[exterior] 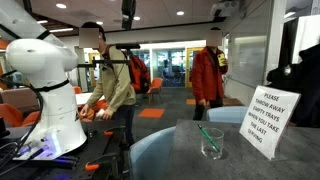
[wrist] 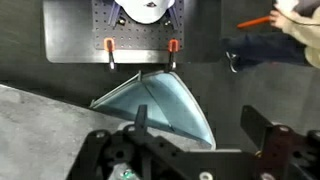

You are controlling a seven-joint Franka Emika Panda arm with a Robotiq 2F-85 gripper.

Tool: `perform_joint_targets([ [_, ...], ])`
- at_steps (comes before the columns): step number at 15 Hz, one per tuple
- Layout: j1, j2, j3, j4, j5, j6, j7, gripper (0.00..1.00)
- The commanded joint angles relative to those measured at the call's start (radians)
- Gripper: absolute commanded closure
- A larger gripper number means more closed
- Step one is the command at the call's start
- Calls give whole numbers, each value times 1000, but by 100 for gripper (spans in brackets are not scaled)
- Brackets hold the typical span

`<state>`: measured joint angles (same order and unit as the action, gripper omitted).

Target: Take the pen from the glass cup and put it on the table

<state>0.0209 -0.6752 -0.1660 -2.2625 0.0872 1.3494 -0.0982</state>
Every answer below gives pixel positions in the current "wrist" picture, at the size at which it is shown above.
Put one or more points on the person in beige top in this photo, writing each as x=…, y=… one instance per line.
x=266, y=46

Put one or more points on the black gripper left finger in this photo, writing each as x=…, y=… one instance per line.
x=141, y=120

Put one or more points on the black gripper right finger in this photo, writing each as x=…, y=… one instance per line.
x=255, y=126

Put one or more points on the black perforated breadboard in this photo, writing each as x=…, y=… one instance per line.
x=140, y=36

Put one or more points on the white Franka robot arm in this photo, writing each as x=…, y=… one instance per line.
x=143, y=10

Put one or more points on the orange black clamp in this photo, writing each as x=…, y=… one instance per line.
x=173, y=45
x=109, y=45

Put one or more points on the orange stick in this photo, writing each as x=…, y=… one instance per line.
x=253, y=22

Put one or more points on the blue chair with bare seat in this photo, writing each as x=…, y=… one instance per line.
x=173, y=103

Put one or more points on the grey metal base plate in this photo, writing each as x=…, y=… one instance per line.
x=66, y=33

